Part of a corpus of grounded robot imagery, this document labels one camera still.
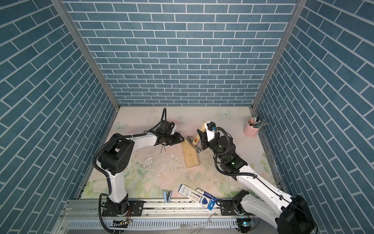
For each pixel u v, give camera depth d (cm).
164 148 96
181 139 93
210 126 60
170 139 86
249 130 96
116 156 52
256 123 97
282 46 85
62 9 71
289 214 39
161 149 96
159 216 72
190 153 90
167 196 77
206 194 77
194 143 85
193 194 77
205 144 65
